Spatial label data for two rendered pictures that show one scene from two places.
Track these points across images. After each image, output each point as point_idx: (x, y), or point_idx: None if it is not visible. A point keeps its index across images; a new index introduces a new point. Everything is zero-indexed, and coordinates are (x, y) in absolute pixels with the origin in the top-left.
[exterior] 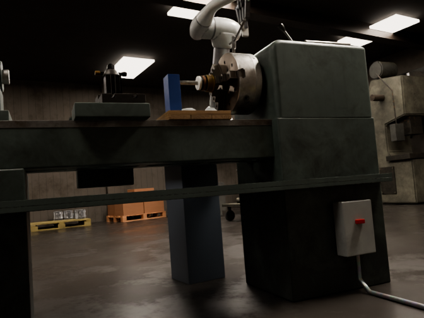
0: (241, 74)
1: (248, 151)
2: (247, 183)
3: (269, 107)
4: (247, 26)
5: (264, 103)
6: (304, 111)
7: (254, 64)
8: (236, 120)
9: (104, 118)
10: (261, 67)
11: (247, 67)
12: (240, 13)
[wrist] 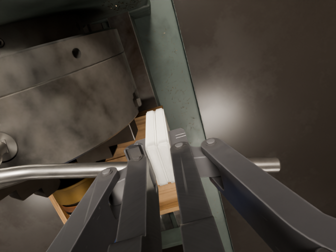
0: (134, 99)
1: (148, 66)
2: (190, 73)
3: (117, 12)
4: (185, 133)
5: (89, 19)
6: None
7: (106, 55)
8: (154, 95)
9: None
10: (57, 13)
11: (127, 86)
12: (161, 237)
